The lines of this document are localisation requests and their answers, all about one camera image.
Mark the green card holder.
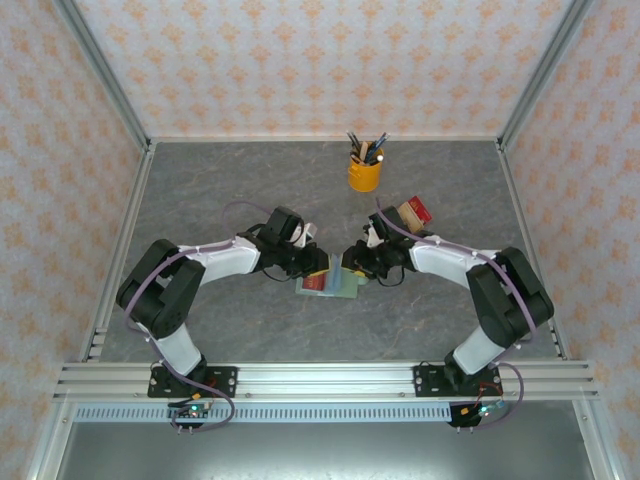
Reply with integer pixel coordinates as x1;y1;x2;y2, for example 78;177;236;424
294;263;362;302

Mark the wooden card box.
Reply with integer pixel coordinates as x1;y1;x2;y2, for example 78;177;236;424
398;196;434;235

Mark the red card pack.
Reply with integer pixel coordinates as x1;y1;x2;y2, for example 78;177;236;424
407;196;434;225

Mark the yellow pen cup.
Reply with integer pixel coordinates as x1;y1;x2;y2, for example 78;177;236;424
347;147;385;193

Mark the blue pen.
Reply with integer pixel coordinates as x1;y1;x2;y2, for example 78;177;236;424
370;131;391;164

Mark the grey metal shelf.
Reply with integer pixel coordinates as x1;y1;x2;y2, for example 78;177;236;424
54;422;589;480

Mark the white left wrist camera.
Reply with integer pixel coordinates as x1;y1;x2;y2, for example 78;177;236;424
291;222;320;250

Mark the aluminium front rail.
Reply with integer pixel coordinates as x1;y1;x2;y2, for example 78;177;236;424
52;362;601;402

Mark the aluminium back rail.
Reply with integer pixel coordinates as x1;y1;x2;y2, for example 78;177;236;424
147;134;504;146

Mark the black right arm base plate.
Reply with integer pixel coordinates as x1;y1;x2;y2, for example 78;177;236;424
412;364;504;400

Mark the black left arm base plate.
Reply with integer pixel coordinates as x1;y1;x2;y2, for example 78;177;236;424
147;366;240;400

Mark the slotted grey cable duct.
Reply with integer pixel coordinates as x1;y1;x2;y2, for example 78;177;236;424
74;404;587;425

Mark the aluminium side rail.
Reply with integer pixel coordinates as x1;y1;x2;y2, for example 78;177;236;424
496;142;572;362
77;142;157;362

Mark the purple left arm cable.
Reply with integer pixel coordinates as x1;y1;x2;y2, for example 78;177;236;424
122;201;284;435

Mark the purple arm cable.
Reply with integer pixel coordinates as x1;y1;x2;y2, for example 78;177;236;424
374;197;539;431
122;201;284;435

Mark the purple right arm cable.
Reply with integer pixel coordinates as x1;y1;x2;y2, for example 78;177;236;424
374;197;539;431

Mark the aluminium corner post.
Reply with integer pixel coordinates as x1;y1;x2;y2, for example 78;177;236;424
497;0;594;151
53;0;154;154

